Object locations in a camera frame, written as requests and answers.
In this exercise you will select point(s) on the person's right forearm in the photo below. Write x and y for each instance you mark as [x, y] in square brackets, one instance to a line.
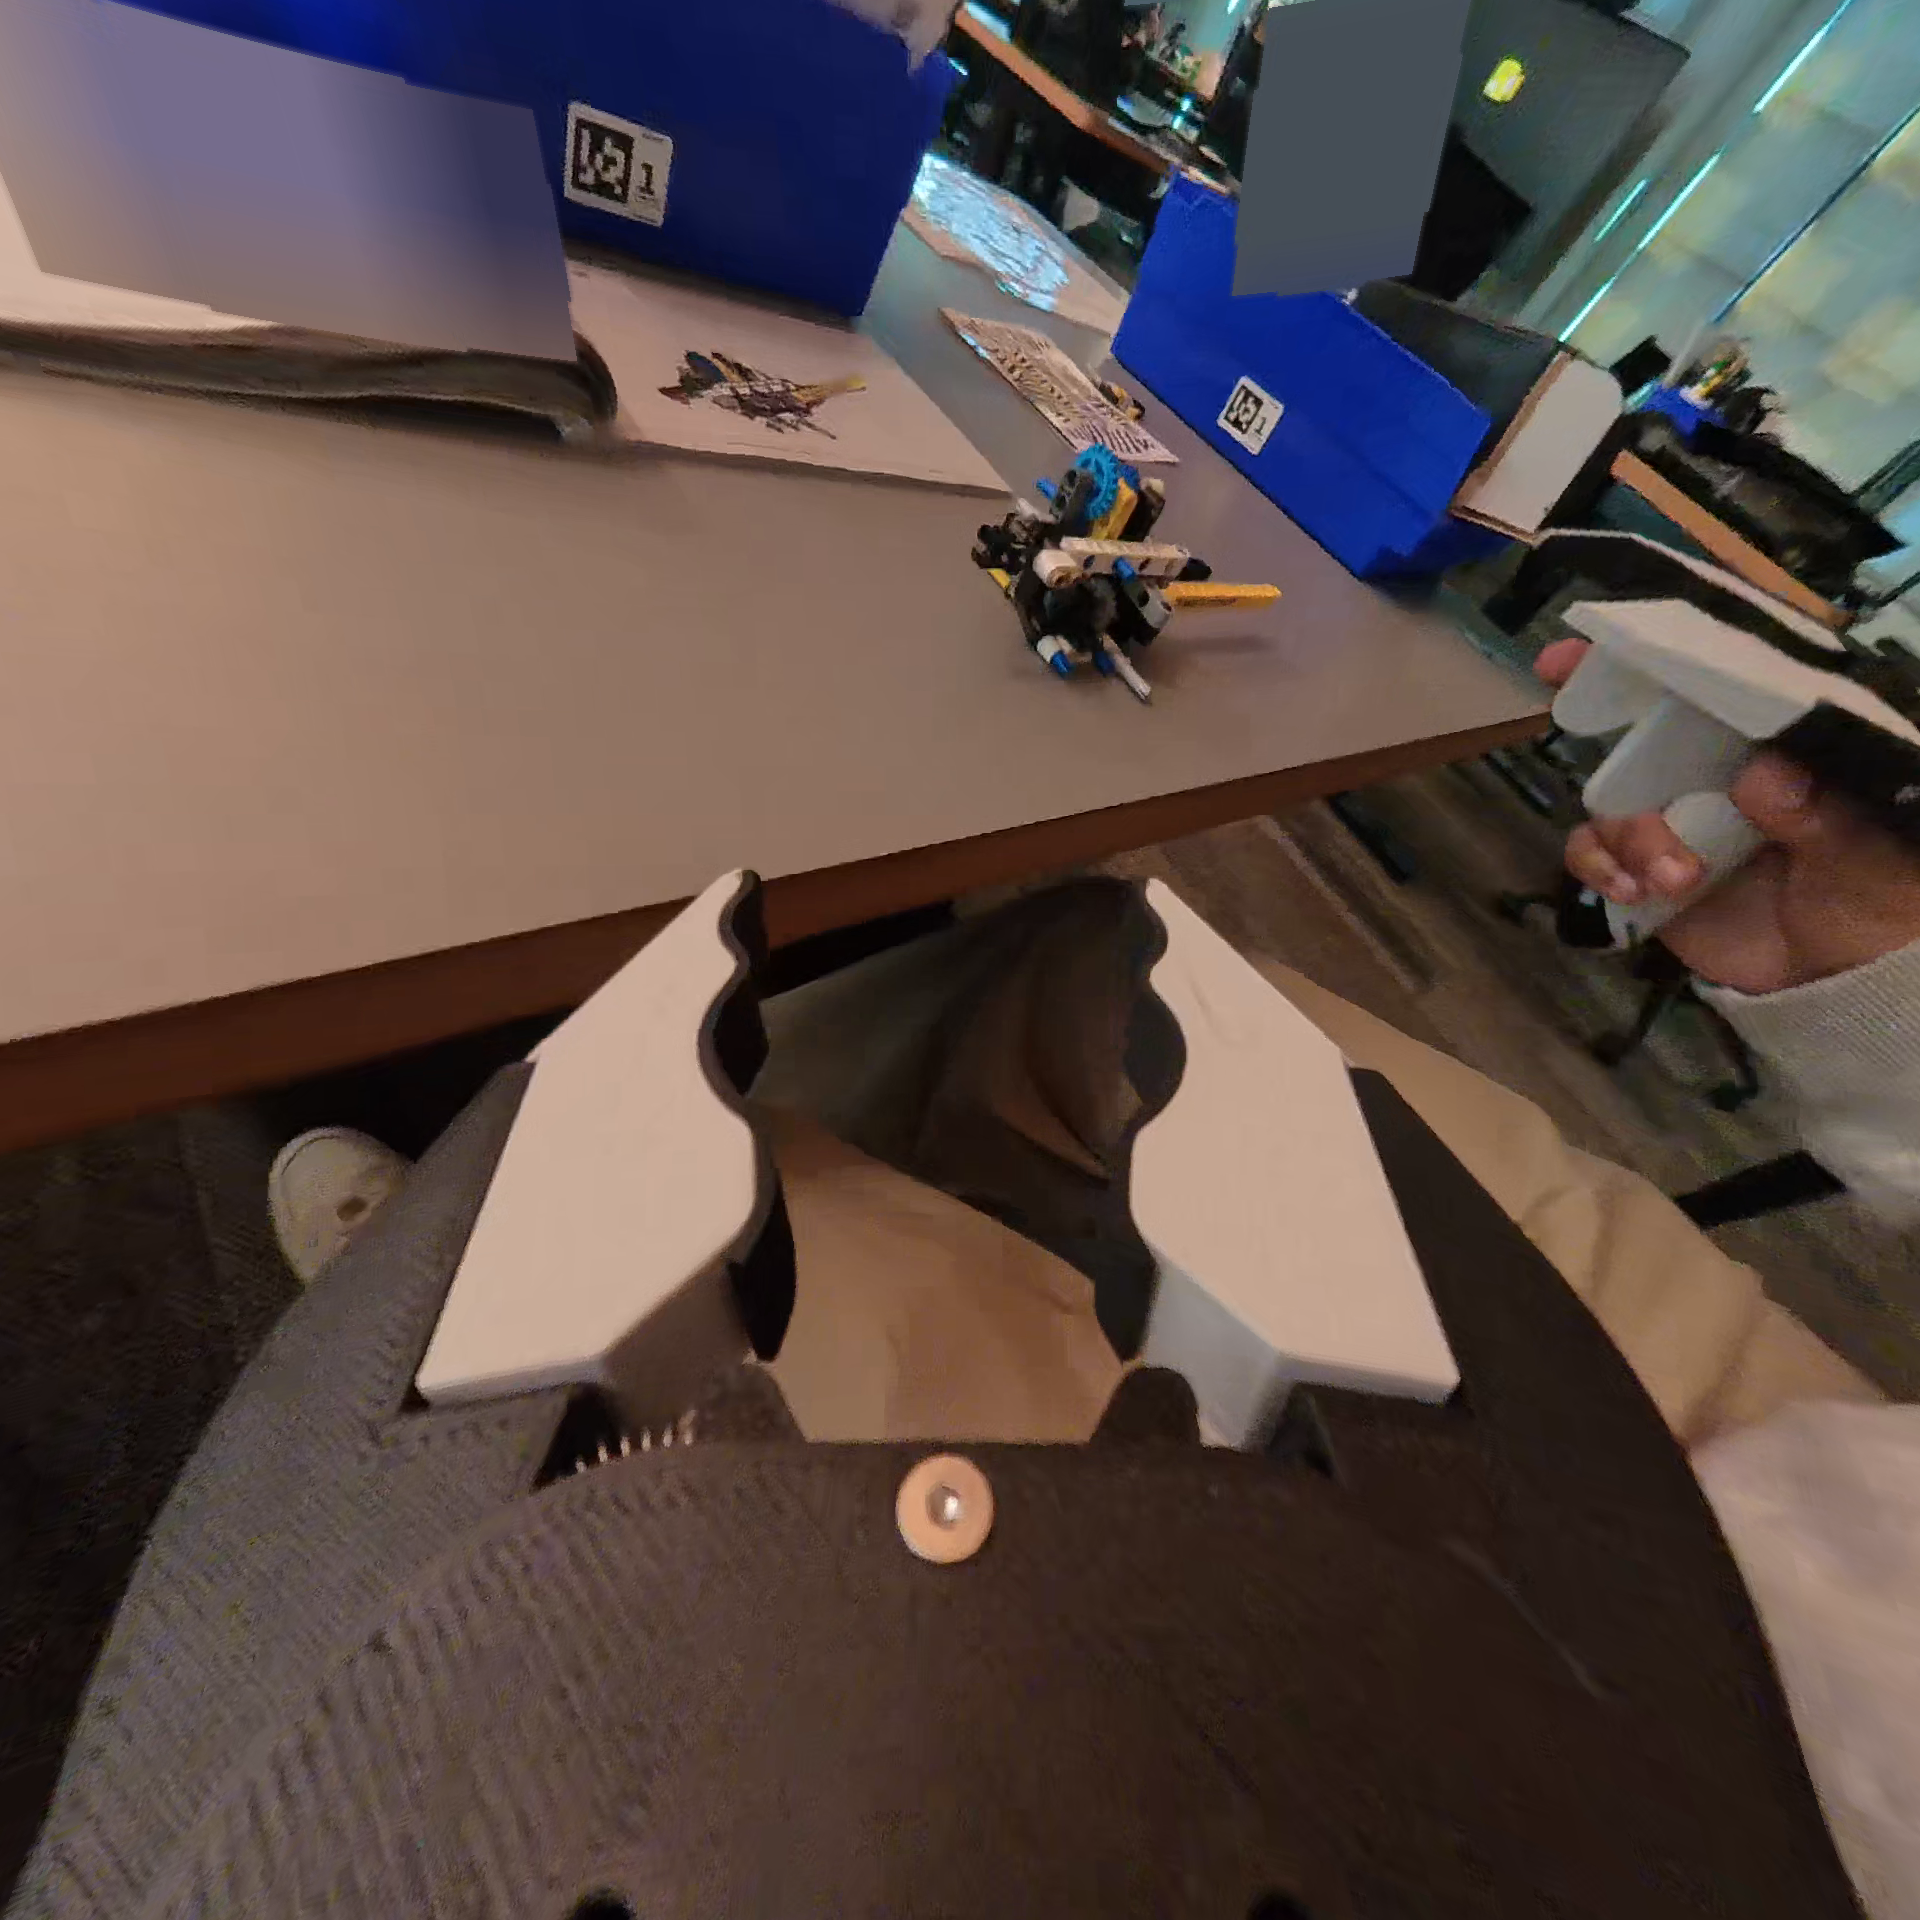
[1837, 1066]

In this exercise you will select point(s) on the blue plastic bin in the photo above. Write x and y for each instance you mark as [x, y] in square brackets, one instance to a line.
[1320, 389]
[749, 135]

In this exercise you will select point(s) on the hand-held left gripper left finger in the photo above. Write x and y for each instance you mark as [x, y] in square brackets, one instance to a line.
[598, 1202]

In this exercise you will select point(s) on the person's right hand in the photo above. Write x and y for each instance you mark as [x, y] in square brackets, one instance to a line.
[1828, 901]

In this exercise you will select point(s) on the open instruction booklet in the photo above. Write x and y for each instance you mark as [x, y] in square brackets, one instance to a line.
[780, 406]

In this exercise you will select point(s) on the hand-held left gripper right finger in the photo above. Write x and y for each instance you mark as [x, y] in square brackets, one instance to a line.
[1276, 1202]

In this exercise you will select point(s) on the printed sticker sheet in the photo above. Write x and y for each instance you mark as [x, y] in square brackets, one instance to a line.
[1066, 382]

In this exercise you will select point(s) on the partly built lego model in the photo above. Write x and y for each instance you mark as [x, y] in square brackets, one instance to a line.
[1101, 570]

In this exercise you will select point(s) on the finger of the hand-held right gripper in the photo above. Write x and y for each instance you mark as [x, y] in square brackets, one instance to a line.
[1724, 662]
[1681, 570]

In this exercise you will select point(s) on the black monitor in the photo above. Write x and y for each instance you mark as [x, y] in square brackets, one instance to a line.
[1558, 90]

